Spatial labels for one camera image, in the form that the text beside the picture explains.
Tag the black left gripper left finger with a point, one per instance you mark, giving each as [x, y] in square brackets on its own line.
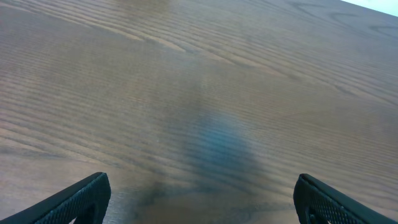
[83, 202]

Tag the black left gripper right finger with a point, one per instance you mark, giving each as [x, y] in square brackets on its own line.
[318, 203]

